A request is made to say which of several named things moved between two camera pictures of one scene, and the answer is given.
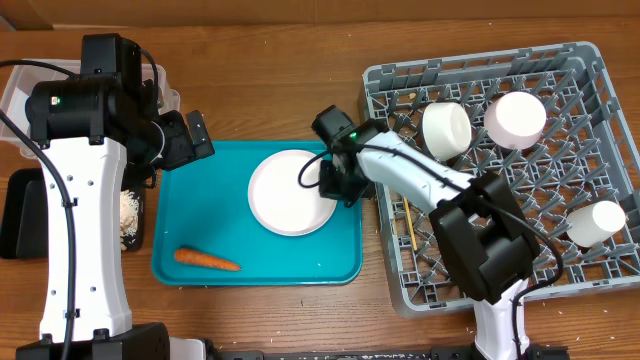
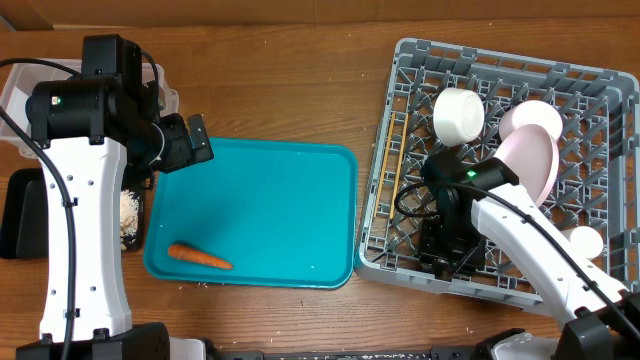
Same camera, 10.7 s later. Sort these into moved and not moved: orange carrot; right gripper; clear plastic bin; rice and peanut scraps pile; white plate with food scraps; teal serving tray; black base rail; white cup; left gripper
Moved: white plate with food scraps; orange carrot; white cup; right gripper
Not moved: teal serving tray; left gripper; clear plastic bin; black base rail; rice and peanut scraps pile
